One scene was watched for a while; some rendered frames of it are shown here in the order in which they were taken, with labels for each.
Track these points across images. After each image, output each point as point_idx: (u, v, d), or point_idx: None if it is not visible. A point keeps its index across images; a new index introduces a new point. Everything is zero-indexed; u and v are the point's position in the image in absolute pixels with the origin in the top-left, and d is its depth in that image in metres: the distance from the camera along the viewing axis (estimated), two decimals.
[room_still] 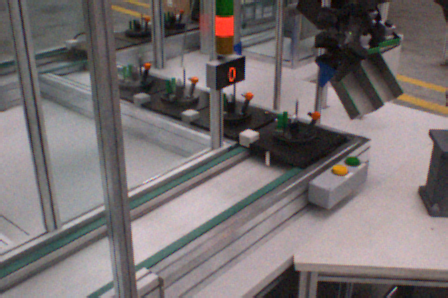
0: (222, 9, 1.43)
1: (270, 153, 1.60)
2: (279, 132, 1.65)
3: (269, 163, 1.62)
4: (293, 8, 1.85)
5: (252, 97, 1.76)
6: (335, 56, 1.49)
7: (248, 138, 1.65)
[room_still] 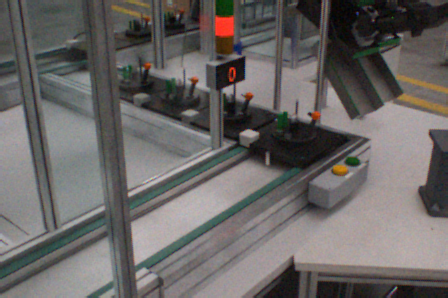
0: (222, 9, 1.43)
1: (270, 153, 1.60)
2: (279, 132, 1.65)
3: (269, 163, 1.62)
4: (293, 8, 1.85)
5: (252, 97, 1.76)
6: (379, 21, 1.62)
7: (248, 138, 1.65)
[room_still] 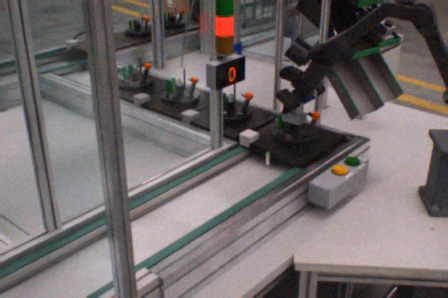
0: (222, 9, 1.43)
1: (270, 153, 1.60)
2: (279, 132, 1.65)
3: (269, 163, 1.62)
4: (293, 8, 1.85)
5: (252, 97, 1.76)
6: None
7: (248, 138, 1.65)
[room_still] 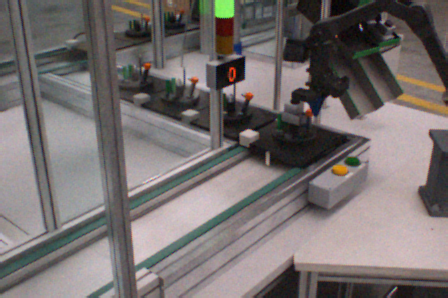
0: (222, 9, 1.43)
1: (270, 153, 1.60)
2: (279, 132, 1.65)
3: (269, 163, 1.62)
4: (293, 8, 1.85)
5: (252, 97, 1.76)
6: None
7: (248, 138, 1.65)
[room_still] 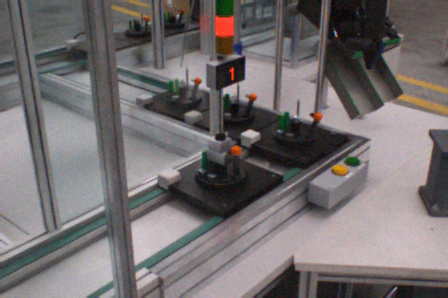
0: (222, 9, 1.43)
1: (270, 162, 1.62)
2: (202, 173, 1.42)
3: None
4: (293, 8, 1.85)
5: (321, 118, 1.60)
6: None
7: (166, 179, 1.42)
